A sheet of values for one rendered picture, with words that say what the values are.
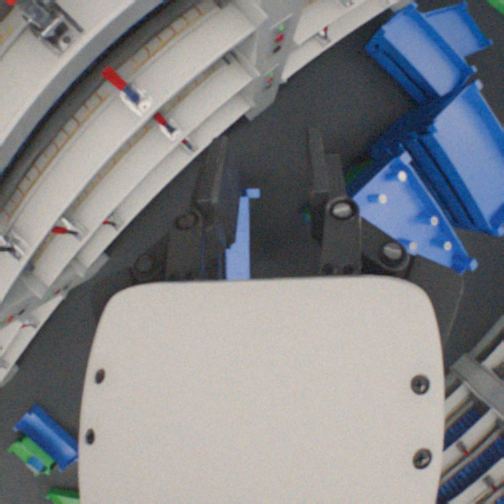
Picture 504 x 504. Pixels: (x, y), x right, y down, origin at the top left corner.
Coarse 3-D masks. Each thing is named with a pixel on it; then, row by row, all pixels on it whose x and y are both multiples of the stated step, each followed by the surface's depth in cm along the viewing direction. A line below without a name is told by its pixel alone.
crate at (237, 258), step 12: (252, 192) 75; (240, 204) 75; (240, 216) 75; (240, 228) 76; (240, 240) 76; (228, 252) 77; (240, 252) 77; (228, 264) 77; (240, 264) 77; (228, 276) 78; (240, 276) 78
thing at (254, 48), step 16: (256, 0) 29; (272, 0) 30; (288, 0) 33; (304, 0) 35; (272, 16) 35; (256, 32) 37; (288, 32) 44; (240, 48) 47; (256, 48) 42; (288, 48) 52; (256, 64) 49; (272, 64) 55; (256, 80) 58; (256, 96) 69; (272, 96) 82; (256, 112) 86
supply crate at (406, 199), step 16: (384, 160) 61; (400, 160) 55; (368, 176) 61; (384, 176) 62; (416, 176) 57; (352, 192) 61; (368, 192) 63; (384, 192) 63; (400, 192) 63; (416, 192) 62; (368, 208) 63; (384, 208) 63; (400, 208) 63; (416, 208) 63; (432, 208) 61; (384, 224) 64; (400, 224) 64; (416, 224) 64; (448, 224) 59; (416, 240) 64; (448, 240) 64; (432, 256) 65; (448, 256) 65; (464, 256) 61
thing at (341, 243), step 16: (336, 208) 10; (352, 208) 11; (336, 224) 10; (352, 224) 10; (336, 240) 10; (352, 240) 10; (336, 256) 9; (352, 256) 9; (320, 272) 9; (336, 272) 9; (352, 272) 9
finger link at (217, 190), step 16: (224, 144) 13; (208, 160) 13; (224, 160) 13; (208, 176) 12; (224, 176) 13; (240, 176) 16; (208, 192) 12; (224, 192) 12; (240, 192) 15; (208, 208) 12; (224, 208) 12; (208, 224) 12; (224, 224) 13; (160, 240) 12; (208, 240) 12; (224, 240) 13; (144, 256) 11; (160, 256) 11; (208, 256) 12; (144, 272) 11; (160, 272) 11
